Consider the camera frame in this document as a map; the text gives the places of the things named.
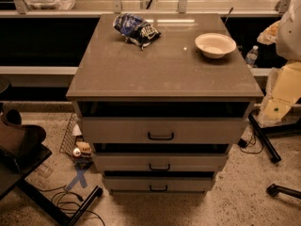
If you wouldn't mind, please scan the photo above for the grey drawer cabinet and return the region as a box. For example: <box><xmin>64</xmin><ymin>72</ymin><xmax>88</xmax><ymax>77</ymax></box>
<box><xmin>67</xmin><ymin>14</ymin><xmax>262</xmax><ymax>180</ymax></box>

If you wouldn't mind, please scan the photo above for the black floor cable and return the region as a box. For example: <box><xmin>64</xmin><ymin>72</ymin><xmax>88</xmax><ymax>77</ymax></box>
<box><xmin>34</xmin><ymin>186</ymin><xmax>106</xmax><ymax>226</ymax></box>

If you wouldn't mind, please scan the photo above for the clear plastic water bottle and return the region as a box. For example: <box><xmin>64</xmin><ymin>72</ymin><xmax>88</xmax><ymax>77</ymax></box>
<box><xmin>245</xmin><ymin>45</ymin><xmax>259</xmax><ymax>68</ymax></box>

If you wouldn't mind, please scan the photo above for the white paper bowl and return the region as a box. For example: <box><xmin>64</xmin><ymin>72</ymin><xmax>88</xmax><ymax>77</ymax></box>
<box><xmin>195</xmin><ymin>33</ymin><xmax>236</xmax><ymax>59</ymax></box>

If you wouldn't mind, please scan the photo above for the grey drawer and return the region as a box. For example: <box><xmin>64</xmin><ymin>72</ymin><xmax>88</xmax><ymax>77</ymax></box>
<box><xmin>78</xmin><ymin>117</ymin><xmax>248</xmax><ymax>144</ymax></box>
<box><xmin>103</xmin><ymin>177</ymin><xmax>214</xmax><ymax>193</ymax></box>
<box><xmin>92</xmin><ymin>153</ymin><xmax>228</xmax><ymax>172</ymax></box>

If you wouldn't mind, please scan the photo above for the grey bottom drawer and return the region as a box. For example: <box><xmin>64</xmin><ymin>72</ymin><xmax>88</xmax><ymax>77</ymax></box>
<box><xmin>103</xmin><ymin>177</ymin><xmax>214</xmax><ymax>193</ymax></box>

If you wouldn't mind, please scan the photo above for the black chair caster leg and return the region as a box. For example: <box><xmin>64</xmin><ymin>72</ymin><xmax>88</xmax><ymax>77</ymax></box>
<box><xmin>266</xmin><ymin>184</ymin><xmax>301</xmax><ymax>199</ymax></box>

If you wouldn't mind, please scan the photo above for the wire mesh basket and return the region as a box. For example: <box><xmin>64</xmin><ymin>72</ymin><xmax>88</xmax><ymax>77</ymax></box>
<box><xmin>59</xmin><ymin>114</ymin><xmax>92</xmax><ymax>164</ymax></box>

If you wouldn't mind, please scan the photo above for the blue crumpled chip bag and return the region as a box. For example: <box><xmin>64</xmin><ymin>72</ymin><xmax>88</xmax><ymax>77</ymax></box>
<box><xmin>113</xmin><ymin>13</ymin><xmax>161</xmax><ymax>49</ymax></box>

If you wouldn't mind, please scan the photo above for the blue tape cross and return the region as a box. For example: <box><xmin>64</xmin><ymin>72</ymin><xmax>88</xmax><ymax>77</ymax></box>
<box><xmin>66</xmin><ymin>169</ymin><xmax>87</xmax><ymax>190</ymax></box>

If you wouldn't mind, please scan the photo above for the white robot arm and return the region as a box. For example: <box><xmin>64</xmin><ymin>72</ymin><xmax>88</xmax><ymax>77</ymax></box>
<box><xmin>257</xmin><ymin>0</ymin><xmax>301</xmax><ymax>125</ymax></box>

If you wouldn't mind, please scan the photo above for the black stand leg right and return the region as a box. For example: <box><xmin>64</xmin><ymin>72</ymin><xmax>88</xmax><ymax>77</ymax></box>
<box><xmin>248</xmin><ymin>114</ymin><xmax>301</xmax><ymax>164</ymax></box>

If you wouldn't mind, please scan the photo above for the black power adapter cable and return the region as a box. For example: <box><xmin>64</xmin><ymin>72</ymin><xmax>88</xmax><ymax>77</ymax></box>
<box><xmin>237</xmin><ymin>132</ymin><xmax>265</xmax><ymax>155</ymax></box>

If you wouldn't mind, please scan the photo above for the black table leg base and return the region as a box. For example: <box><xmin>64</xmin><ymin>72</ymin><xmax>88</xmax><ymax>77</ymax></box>
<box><xmin>17</xmin><ymin>180</ymin><xmax>103</xmax><ymax>226</ymax></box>

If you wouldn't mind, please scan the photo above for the grey top drawer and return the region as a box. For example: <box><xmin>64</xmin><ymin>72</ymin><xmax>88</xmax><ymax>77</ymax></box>
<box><xmin>78</xmin><ymin>117</ymin><xmax>248</xmax><ymax>144</ymax></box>

